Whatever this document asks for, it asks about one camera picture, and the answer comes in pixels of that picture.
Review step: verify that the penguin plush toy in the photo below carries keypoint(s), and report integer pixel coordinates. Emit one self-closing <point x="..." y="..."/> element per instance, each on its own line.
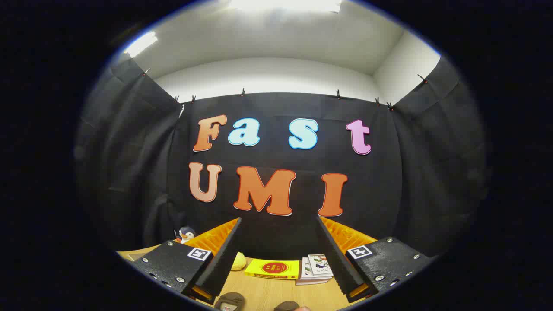
<point x="186" y="235"/>

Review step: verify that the yellow book with red circle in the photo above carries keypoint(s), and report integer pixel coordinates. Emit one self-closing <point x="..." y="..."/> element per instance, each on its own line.
<point x="272" y="268"/>

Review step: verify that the small ceiling light panel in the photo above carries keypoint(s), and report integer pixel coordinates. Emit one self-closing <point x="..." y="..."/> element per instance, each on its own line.
<point x="140" y="43"/>

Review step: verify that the thick plain white book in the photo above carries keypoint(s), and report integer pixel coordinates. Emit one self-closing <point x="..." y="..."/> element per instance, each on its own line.
<point x="309" y="282"/>

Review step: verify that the white book with green print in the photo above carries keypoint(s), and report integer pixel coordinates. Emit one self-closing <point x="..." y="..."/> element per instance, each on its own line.
<point x="306" y="270"/>

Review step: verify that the large ceiling light panel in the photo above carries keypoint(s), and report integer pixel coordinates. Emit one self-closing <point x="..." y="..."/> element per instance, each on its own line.
<point x="285" y="4"/>

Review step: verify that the row of black clips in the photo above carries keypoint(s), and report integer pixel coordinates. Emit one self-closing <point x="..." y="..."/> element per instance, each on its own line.
<point x="243" y="92"/>

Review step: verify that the yellow bun plush toy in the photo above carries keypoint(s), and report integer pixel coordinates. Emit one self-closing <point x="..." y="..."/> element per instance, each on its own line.
<point x="239" y="262"/>

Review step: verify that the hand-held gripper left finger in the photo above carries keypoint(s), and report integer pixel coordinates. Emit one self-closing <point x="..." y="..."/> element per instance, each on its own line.
<point x="222" y="263"/>

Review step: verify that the brown fuzzy shoe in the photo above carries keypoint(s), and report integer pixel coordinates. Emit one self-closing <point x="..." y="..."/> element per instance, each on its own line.
<point x="229" y="298"/>
<point x="286" y="306"/>

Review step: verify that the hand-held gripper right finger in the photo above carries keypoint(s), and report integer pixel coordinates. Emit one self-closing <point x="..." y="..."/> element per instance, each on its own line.
<point x="337" y="259"/>

